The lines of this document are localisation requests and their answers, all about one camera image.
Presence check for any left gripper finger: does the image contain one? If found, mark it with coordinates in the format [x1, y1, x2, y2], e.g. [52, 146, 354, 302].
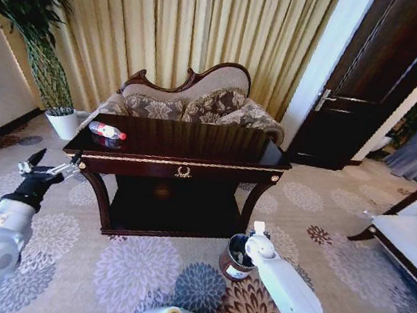
[50, 147, 85, 181]
[16, 144, 49, 179]

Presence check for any dark round trash bin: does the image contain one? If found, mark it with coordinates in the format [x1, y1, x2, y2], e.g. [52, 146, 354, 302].
[216, 230, 267, 286]

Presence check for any white plant pot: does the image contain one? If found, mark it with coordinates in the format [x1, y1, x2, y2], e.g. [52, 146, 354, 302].
[40, 103, 82, 143]

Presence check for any clear bottle with red label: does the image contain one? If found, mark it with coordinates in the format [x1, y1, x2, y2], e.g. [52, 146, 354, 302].
[87, 119, 129, 143]

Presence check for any small brown floral cushion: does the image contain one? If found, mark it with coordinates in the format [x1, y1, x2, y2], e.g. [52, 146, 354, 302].
[121, 91, 189, 125]

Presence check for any dark wooden console table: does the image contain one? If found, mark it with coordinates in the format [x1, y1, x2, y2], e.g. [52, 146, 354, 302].
[50, 98, 298, 264]

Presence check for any large brown floral cushion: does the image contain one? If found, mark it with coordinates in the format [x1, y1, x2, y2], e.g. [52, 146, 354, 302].
[181, 80, 250, 131]

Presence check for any beige carved wooden sofa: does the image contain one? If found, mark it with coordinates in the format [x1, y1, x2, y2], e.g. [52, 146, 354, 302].
[78, 40, 295, 161]

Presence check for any beige pleated curtain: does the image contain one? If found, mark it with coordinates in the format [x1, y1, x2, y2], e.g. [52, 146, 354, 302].
[22, 0, 343, 150]

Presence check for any dark wooden door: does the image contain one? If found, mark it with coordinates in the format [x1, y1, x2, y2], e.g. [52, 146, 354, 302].
[285, 0, 417, 184]

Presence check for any white cushioned dark-framed bench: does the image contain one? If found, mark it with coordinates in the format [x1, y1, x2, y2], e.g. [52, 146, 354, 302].
[339, 148, 417, 301]

